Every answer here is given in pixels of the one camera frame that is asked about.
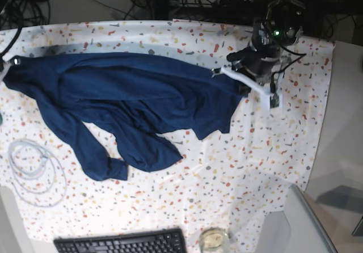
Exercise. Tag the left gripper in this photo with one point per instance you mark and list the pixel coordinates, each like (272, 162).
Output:
(255, 64)

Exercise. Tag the dark blue t-shirt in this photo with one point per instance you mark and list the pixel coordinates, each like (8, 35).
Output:
(114, 108)

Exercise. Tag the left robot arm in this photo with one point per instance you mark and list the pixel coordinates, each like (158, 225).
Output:
(277, 25)

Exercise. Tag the terrazzo patterned tablecloth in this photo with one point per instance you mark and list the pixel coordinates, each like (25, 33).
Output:
(232, 181)

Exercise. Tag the black computer keyboard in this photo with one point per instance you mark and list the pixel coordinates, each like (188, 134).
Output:
(161, 241)

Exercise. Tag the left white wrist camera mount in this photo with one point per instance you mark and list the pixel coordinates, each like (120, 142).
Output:
(270, 97)

